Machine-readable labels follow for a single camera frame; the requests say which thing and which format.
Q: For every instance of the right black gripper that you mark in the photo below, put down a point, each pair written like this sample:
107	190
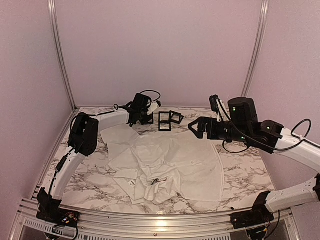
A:
203	126

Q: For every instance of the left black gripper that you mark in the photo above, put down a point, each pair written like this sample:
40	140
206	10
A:
139	117

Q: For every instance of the white button shirt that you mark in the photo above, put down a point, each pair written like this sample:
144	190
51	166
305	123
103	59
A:
192	167

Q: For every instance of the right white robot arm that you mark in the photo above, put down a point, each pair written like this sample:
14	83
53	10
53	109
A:
303	152

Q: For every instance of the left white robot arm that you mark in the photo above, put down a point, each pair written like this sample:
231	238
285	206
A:
83	140

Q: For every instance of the red round brooch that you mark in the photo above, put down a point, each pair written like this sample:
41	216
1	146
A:
157	180

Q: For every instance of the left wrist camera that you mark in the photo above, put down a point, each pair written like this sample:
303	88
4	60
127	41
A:
154	106

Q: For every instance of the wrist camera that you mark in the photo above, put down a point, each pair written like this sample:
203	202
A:
154	106
215	107

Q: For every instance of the black display frame left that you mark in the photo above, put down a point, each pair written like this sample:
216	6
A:
147	119

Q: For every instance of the black display frame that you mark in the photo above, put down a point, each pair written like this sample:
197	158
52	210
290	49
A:
147	119
164	121
176	117

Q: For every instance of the black display frame right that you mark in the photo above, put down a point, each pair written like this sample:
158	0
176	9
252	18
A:
176	117

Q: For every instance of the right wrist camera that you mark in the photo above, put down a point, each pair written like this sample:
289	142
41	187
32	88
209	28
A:
215	107

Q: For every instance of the black display frame middle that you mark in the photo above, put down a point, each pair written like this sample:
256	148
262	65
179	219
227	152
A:
164	121

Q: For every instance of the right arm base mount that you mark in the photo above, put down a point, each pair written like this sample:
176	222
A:
258	214

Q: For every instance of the aluminium front rail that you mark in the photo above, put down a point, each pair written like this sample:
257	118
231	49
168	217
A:
103	225

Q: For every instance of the right aluminium corner post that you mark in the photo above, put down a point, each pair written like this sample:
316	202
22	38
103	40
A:
261	29

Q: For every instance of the aluminium corner post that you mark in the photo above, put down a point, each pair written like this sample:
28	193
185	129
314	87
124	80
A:
59	51
261	29

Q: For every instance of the left aluminium corner post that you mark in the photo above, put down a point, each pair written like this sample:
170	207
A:
59	51

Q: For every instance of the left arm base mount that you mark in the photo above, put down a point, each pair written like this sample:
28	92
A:
49	210

